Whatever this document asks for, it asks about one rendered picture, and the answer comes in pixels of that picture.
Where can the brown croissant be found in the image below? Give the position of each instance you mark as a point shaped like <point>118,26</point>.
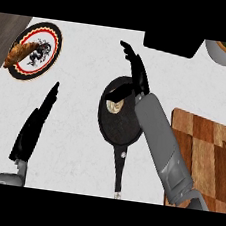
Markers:
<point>20,53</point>

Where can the black frying pan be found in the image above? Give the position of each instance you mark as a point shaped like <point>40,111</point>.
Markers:
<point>118,122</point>

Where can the black flat appliance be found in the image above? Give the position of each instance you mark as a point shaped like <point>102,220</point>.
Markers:
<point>171,43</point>

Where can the black red patterned plate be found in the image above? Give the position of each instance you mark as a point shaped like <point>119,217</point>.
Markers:
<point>37,51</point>

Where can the cupcake with pale frosting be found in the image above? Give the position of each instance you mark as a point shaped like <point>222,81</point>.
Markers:
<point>114,105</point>

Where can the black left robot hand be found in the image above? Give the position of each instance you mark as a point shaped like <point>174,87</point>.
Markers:
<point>32,131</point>

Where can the checkered wooden cutting board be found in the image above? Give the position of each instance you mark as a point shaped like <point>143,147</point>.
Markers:
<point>206,157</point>

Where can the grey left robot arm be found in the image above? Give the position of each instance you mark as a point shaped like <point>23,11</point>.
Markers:
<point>11,175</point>

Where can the dark wooden panel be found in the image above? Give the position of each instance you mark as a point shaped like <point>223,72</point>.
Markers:
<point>5,42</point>

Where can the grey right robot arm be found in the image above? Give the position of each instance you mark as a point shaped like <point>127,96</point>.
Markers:
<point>163,145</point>

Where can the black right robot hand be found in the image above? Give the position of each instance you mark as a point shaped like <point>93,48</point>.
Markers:
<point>136,77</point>

